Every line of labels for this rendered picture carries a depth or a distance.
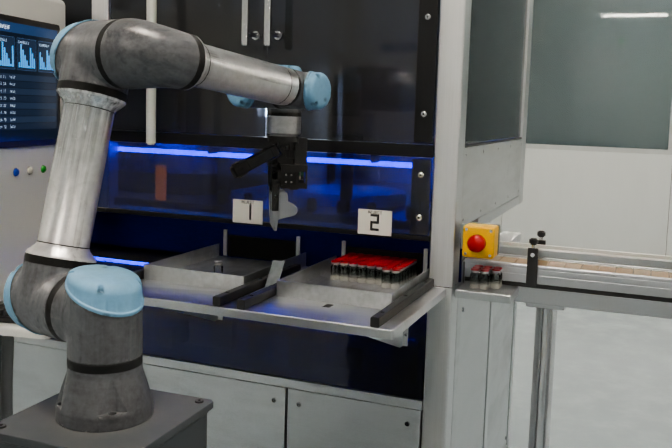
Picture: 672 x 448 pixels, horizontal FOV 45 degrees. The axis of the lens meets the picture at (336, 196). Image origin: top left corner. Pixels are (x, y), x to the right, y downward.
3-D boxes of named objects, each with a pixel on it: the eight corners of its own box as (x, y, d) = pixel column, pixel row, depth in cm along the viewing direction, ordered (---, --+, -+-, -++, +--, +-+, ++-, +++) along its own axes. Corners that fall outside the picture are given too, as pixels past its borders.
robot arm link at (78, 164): (42, 345, 126) (106, 6, 130) (-11, 327, 135) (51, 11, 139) (104, 345, 136) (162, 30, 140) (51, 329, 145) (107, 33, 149)
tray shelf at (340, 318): (201, 261, 221) (201, 254, 221) (453, 289, 196) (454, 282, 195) (86, 297, 177) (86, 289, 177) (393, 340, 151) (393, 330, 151)
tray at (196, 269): (217, 256, 219) (218, 243, 219) (306, 265, 210) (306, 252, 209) (143, 279, 188) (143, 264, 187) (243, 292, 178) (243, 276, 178)
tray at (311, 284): (334, 268, 207) (335, 255, 206) (434, 279, 197) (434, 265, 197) (276, 296, 175) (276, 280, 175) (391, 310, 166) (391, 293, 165)
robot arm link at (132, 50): (149, 7, 124) (337, 65, 163) (103, 11, 130) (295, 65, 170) (141, 83, 124) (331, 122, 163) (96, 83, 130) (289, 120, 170)
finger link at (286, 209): (297, 232, 180) (298, 191, 179) (271, 232, 179) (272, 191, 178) (296, 230, 183) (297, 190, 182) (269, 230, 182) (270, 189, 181)
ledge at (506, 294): (467, 285, 200) (468, 278, 200) (520, 291, 196) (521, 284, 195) (454, 297, 188) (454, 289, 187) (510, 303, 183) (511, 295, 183)
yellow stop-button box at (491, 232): (468, 251, 192) (469, 221, 191) (498, 254, 189) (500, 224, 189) (461, 256, 185) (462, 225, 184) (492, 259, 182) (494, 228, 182)
